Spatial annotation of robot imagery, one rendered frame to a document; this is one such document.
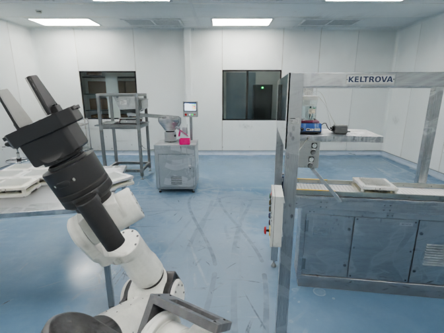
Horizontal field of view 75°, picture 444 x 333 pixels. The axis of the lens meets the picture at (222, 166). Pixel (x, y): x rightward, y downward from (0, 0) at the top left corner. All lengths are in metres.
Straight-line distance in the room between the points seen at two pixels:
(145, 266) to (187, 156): 3.79
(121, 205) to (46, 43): 7.72
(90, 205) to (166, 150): 3.95
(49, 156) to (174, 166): 3.97
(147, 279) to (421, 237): 2.23
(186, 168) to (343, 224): 2.69
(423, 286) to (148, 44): 6.56
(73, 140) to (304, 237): 2.08
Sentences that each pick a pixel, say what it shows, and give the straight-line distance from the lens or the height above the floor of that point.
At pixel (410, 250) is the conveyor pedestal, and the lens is 2.65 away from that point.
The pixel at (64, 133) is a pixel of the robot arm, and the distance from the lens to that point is 0.51.
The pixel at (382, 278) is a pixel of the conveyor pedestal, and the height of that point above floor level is 0.14.
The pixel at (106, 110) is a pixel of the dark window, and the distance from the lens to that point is 7.63.
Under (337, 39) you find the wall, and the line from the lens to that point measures 7.63.
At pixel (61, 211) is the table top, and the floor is 0.80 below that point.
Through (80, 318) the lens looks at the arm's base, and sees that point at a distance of 0.53.
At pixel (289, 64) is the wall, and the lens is 7.27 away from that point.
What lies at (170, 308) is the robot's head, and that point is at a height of 1.33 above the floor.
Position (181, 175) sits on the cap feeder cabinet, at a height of 0.29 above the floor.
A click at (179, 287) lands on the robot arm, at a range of 0.73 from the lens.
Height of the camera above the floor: 1.55
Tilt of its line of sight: 15 degrees down
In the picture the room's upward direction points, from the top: straight up
